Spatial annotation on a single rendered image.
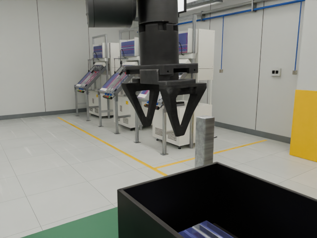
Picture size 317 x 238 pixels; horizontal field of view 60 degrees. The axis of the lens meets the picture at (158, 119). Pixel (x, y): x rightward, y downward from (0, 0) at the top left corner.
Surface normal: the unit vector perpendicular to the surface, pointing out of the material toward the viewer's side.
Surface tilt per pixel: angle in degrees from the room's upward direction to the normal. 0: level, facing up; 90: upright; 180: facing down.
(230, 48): 90
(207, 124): 90
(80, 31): 90
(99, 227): 0
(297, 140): 90
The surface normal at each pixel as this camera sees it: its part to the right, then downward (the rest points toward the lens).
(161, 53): 0.11, 0.18
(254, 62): -0.82, 0.11
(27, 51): 0.58, 0.15
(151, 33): -0.32, 0.19
